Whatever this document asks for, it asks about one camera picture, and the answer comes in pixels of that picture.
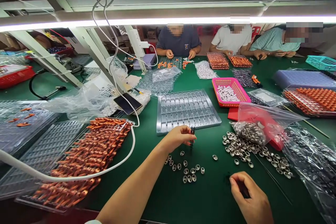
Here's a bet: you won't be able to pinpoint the person's right hand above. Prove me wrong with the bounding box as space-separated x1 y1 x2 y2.
229 171 275 224

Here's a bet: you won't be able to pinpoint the person's left hand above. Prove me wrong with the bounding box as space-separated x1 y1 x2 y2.
162 125 197 154

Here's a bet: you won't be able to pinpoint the black plastic parts strip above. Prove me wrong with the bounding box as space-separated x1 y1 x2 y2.
189 126 197 149

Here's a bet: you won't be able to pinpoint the empty clear plastic tray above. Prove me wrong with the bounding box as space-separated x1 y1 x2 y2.
156 89 222 135

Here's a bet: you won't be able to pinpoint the group of loose silver rings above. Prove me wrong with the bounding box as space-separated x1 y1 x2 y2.
163 150 206 184

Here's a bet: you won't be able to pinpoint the large pile of silver rings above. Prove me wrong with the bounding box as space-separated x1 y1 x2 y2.
222 129 295 180

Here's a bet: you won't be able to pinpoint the pile of clear trays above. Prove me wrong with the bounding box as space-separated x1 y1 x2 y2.
136 65 182 97

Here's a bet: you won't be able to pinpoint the smartphone with dark screen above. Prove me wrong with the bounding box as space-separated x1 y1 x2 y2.
113 92 143 116

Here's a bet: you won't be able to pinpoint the red flat plastic lid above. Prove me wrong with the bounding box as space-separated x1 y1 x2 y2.
227 106 286 152

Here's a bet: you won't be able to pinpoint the heap of small white parts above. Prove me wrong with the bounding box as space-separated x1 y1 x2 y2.
217 85 241 103

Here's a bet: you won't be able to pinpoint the clear bag of white parts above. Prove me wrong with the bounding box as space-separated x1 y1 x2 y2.
194 60 214 80

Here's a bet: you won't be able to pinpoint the clear bag of black parts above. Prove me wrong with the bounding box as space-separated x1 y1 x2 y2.
281 125 336 224

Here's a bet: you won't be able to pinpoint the scattered orange parts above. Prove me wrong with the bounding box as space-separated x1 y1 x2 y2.
157 60 194 70

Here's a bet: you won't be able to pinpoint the pink plastic basket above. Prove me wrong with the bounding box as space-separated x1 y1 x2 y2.
212 77 252 109

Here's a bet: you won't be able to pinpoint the small stack of purple trays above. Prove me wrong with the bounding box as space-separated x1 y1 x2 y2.
133 53 158 71

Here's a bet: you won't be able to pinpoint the clear zip bag with rings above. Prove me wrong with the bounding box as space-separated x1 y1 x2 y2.
229 102 310 152

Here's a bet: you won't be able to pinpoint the clear bag of dark parts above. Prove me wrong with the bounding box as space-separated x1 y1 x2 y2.
231 68 259 89

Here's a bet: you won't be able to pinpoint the pile of copper orange parts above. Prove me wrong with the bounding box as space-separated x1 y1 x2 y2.
31 117 133 209

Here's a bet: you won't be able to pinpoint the flat clear bag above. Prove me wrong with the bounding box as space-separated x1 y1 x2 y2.
247 88 284 108

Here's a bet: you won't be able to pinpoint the thin wooden stick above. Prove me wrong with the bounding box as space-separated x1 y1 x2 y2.
283 104 330 139

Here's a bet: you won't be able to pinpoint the orange and black hand tool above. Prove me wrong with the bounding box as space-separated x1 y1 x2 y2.
251 75 263 88

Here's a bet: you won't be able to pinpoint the white power strip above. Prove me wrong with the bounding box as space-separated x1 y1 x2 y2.
128 26 149 74

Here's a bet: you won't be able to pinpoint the clear tray under copper parts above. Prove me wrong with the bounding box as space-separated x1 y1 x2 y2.
15 118 135 214

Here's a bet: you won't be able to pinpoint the crumpled clear plastic bag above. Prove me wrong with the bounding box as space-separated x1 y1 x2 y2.
39 83 120 124

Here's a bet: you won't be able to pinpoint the long tube lamp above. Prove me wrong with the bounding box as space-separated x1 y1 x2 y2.
0 15 336 33

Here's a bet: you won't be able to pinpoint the tray stack of orange parts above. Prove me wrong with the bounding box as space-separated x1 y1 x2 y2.
282 87 336 119

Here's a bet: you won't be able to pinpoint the stack of empty clear trays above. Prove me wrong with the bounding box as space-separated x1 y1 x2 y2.
0 120 88 201

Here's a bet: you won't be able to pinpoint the clear tray with few orange parts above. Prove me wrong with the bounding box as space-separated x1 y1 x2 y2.
0 100 63 158

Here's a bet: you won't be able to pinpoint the teal plastic basket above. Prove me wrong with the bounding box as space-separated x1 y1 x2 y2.
305 55 336 72

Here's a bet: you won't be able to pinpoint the red plastic basket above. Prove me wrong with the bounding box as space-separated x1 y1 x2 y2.
0 65 36 90

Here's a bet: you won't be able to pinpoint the thin black wire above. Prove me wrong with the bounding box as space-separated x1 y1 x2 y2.
251 152 294 205

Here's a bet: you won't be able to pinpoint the white charging cable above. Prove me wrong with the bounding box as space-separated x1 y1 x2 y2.
0 0 159 182

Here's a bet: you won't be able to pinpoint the black cable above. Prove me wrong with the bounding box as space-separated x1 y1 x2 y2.
28 68 67 101

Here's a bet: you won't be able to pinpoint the grey metal shelf frame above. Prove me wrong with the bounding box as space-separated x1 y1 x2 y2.
0 0 336 96

